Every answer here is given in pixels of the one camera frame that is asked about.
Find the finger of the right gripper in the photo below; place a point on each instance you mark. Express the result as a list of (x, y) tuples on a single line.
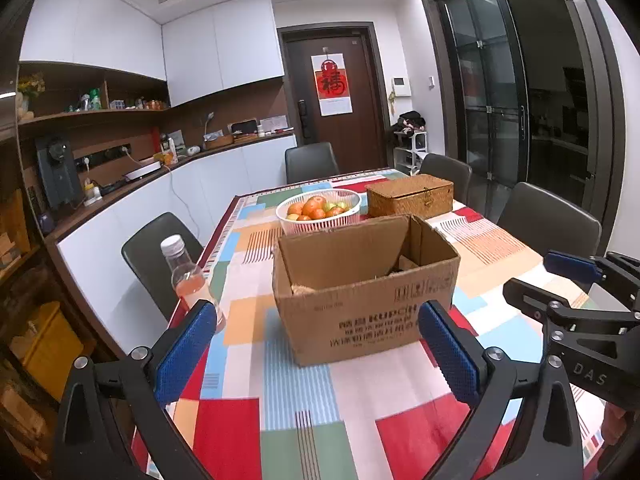
[(616, 273), (538, 304)]

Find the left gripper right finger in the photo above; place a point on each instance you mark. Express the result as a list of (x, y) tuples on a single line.
[(544, 442)]

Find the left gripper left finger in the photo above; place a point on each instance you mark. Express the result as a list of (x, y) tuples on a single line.
[(89, 443)]

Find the grey chair right near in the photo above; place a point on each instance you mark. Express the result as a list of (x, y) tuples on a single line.
[(544, 221)]

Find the grey chair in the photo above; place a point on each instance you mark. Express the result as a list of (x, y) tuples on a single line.
[(544, 221), (450, 169), (143, 255)]

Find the grey chair right far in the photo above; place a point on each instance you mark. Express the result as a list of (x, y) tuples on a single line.
[(450, 169)]

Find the pink drink bottle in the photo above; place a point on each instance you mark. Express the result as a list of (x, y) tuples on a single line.
[(187, 279)]

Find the woven wicker box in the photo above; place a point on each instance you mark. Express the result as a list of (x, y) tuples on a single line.
[(423, 195)]

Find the grey chair left side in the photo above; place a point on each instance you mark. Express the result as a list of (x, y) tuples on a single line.
[(143, 255)]

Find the colourful patterned tablecloth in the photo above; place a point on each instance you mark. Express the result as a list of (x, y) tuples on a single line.
[(250, 412)]

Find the brown cardboard box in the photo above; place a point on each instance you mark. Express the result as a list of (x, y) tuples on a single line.
[(352, 291)]

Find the white shoe rack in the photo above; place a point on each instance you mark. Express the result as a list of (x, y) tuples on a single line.
[(410, 151)]

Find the white fruit basket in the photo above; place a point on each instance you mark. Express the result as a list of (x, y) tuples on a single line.
[(319, 210)]

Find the black coffee machine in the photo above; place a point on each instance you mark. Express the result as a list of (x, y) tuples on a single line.
[(58, 172)]

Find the white counter cabinet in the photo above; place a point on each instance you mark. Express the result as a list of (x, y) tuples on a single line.
[(111, 257)]

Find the black glass sliding door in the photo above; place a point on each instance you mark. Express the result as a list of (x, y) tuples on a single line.
[(531, 92)]

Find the dark brown door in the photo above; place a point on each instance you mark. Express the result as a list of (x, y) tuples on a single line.
[(359, 140)]

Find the grey chair far end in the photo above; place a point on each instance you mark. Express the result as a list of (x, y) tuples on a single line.
[(309, 162)]

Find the red fu calendar poster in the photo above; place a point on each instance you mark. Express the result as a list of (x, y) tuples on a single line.
[(331, 84)]

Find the white upper cabinets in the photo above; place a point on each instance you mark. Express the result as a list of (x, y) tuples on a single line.
[(217, 48)]

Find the wall intercom panel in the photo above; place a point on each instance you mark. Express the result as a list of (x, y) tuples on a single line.
[(401, 87)]

